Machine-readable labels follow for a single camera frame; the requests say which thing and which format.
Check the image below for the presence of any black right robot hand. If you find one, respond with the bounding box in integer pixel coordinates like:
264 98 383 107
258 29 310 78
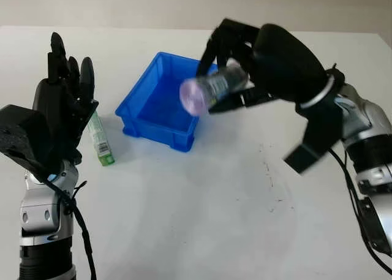
198 18 333 114

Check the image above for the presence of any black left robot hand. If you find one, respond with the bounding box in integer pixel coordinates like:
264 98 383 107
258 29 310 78
32 31 99 167

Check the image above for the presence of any green toothpaste box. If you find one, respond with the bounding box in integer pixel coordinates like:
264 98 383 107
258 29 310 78
88 110 116 167

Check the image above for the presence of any purple bag roll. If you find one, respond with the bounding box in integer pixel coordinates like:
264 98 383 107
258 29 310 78
179 64 249 117

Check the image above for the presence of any blue plastic tray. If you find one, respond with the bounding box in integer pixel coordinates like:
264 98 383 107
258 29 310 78
115 51 220 153

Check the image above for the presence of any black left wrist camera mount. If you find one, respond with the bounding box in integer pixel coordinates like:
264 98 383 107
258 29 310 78
0 104 59 186

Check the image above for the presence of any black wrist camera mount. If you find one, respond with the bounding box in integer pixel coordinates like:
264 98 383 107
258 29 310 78
283 89 345 175
0 104 59 186

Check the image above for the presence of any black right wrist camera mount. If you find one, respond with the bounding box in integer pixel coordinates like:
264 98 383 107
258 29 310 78
283 89 345 175

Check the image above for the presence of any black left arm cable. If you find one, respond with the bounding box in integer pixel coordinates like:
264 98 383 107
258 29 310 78
45 175 97 280

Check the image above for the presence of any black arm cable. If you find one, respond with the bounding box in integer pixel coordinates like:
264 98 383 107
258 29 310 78
329 148 392 278
45 175 97 280

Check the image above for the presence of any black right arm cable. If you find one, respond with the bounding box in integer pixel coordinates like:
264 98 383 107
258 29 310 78
329 148 392 278

